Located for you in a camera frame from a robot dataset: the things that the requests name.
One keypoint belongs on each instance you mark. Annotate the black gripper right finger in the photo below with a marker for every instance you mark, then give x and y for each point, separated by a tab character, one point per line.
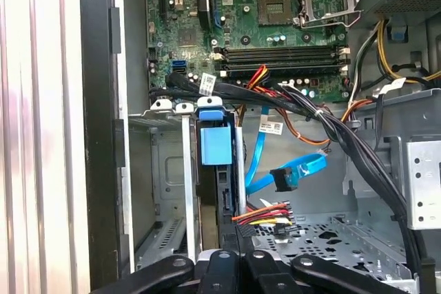
262	273

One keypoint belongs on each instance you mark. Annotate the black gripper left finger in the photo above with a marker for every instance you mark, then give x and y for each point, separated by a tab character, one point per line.
220	273

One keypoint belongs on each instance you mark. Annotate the hard disk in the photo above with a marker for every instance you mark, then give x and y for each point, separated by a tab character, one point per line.
215	146

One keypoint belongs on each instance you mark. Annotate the metal disk bay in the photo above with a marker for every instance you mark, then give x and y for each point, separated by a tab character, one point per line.
165	170

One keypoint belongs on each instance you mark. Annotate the black RAM slot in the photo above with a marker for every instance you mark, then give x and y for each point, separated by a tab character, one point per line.
303	65
275	56
275	50
303	74

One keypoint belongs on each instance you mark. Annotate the black PC case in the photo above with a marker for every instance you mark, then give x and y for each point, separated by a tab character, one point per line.
100	135

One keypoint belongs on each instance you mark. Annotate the grey metal drive cage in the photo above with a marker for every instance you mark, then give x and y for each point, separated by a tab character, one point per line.
423	170

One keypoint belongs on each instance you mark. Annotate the green motherboard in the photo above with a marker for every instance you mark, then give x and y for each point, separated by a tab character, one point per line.
241	15

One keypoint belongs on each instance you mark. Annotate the locking lever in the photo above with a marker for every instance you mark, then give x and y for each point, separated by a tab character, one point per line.
330	23

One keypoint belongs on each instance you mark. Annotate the CPU socket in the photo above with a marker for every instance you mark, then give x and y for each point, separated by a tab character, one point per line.
275	8

